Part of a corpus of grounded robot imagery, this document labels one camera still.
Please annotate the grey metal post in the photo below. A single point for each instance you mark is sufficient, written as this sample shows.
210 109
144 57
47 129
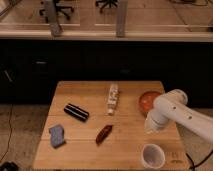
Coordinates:
121 18
52 18

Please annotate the black office chair left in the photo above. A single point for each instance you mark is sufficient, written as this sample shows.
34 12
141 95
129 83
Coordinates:
59 9

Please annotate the black office chair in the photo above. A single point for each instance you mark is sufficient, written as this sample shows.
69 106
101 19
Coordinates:
59 9
110 3

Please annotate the orange bowl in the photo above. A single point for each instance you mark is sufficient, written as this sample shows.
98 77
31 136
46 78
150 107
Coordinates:
145 102

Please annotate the blue sponge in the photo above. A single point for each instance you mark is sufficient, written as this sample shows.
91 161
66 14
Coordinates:
57 136

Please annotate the white ceramic cup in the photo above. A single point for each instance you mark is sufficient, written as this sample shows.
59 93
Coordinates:
152 156

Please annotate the dark red pepper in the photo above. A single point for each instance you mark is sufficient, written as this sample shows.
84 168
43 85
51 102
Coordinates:
103 134

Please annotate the black object on floor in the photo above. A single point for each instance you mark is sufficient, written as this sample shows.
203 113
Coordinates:
9 166

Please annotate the grey metal post right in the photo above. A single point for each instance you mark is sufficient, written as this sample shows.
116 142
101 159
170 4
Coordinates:
121 18

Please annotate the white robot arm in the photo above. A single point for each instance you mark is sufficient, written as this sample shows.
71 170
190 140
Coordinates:
173 106

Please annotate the white tube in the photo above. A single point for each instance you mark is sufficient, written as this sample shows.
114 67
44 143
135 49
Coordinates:
112 98

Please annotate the black striped case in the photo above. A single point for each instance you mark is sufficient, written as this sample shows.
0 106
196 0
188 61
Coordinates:
76 112

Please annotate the black office chair right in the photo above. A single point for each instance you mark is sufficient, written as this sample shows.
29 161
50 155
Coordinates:
110 3

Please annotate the grey metal post left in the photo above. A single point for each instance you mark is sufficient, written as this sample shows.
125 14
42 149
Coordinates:
52 18

